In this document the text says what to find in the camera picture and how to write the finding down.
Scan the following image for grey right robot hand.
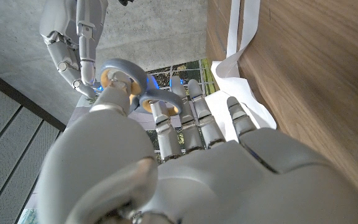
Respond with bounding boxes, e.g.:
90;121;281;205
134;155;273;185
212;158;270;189
39;0;110;100

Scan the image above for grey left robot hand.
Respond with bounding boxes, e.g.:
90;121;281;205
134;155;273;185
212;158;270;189
37;70;358;224

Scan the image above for scissors with grey yellow handles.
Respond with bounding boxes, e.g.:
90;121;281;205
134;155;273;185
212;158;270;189
99;58;185;116

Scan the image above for white receipt paper strip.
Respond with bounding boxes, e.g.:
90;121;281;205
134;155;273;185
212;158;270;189
203;0;278;143

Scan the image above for printed window backdrop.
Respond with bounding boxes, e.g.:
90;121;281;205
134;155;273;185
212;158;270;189
17;58;222;224

